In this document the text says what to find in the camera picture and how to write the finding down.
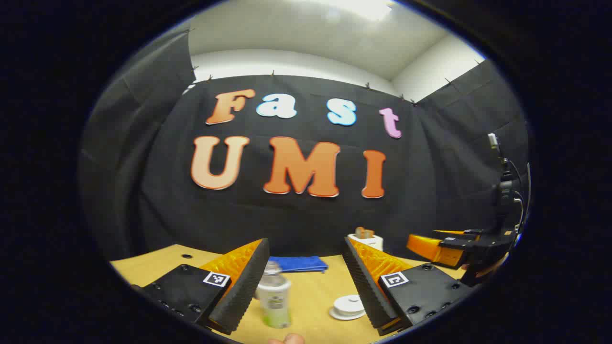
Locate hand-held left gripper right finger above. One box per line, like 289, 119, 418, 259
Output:
342, 236, 474, 336

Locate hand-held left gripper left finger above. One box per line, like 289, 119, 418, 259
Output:
131, 238, 271, 335

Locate clear water bottle white label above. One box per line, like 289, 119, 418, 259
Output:
256, 260, 292, 329

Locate white saucer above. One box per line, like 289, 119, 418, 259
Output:
328, 308, 367, 321

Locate white toaster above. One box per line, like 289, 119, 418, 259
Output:
348, 233, 384, 252

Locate blue towel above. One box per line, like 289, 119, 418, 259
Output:
268, 256, 329, 274

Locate black backdrop cloth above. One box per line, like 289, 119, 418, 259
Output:
79, 29, 529, 268

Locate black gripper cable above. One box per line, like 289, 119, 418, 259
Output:
507, 160, 526, 230

